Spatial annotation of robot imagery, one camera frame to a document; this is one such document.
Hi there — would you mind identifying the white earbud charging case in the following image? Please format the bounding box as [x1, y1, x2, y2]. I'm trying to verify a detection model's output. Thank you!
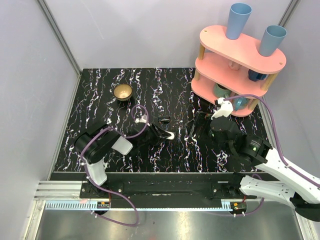
[165, 131, 175, 140]

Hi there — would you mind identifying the black earbud charging case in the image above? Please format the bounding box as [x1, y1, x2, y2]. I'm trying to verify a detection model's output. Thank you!
[159, 117, 171, 124]

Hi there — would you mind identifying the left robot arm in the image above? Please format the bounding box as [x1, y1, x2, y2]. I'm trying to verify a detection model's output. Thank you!
[74, 122, 175, 198]

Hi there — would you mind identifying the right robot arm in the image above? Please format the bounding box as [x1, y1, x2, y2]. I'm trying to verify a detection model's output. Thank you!
[189, 112, 320, 222]

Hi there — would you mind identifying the green ceramic mug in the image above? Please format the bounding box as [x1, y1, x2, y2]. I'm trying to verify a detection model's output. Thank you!
[213, 83, 232, 99]

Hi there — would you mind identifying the light blue ceramic mug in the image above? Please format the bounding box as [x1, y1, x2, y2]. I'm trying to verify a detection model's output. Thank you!
[232, 96, 250, 111]

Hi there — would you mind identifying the brown ceramic bowl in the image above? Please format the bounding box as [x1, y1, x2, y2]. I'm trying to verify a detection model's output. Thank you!
[113, 84, 133, 102]

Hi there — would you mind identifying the pink three-tier shelf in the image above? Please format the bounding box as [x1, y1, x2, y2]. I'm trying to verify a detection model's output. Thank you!
[191, 25, 287, 103]

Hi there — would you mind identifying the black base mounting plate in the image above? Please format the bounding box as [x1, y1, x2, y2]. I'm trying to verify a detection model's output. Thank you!
[79, 171, 258, 202]

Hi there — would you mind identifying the pink mug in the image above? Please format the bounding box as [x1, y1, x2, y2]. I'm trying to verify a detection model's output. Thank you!
[228, 61, 241, 71]

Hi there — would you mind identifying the dark blue mug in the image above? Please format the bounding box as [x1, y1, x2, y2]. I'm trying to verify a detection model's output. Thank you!
[248, 69, 267, 82]

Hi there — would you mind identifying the right blue plastic cup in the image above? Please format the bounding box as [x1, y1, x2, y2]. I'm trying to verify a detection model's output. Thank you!
[258, 25, 287, 57]

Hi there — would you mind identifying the blue plastic cup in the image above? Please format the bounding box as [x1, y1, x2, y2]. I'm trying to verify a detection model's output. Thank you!
[258, 25, 287, 57]
[225, 2, 252, 40]

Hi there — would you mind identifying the left blue plastic cup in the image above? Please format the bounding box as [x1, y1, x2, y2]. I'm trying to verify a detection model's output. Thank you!
[225, 2, 252, 40]

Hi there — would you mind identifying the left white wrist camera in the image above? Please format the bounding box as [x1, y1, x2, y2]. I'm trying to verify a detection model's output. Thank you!
[134, 114, 150, 126]

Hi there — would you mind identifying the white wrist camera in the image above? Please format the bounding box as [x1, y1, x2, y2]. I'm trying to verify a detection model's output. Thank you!
[210, 97, 233, 120]
[134, 114, 150, 126]

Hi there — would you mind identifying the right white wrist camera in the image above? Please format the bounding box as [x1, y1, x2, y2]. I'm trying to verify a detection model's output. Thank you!
[210, 97, 233, 120]

